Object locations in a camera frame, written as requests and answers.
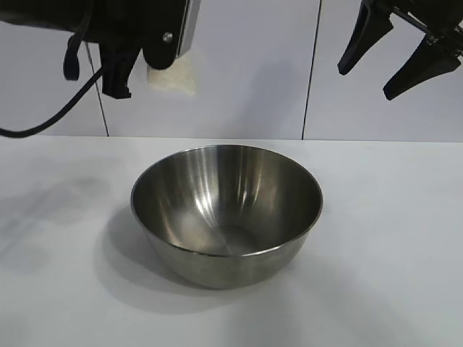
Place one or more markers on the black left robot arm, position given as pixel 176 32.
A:
pixel 36 11

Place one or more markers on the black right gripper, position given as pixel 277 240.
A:
pixel 434 14

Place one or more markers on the clear plastic measuring cup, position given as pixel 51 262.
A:
pixel 188 72

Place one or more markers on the stainless steel mixing bowl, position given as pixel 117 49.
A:
pixel 224 267

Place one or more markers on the white uncooked rice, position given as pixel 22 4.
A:
pixel 173 80

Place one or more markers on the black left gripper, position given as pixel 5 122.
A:
pixel 155 21

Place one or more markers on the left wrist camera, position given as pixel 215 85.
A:
pixel 188 25

